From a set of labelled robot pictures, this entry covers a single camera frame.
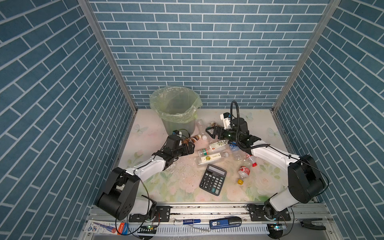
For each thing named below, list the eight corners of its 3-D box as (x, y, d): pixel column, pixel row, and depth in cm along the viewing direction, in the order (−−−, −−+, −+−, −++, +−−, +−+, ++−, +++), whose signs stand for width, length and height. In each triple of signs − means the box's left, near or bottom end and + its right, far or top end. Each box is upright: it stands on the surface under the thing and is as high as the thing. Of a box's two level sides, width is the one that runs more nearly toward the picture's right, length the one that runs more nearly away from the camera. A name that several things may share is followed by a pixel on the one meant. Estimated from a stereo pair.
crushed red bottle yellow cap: (236, 183, 85) (239, 180, 80) (238, 169, 90) (240, 165, 86) (247, 186, 84) (250, 183, 79) (248, 171, 89) (250, 167, 85)
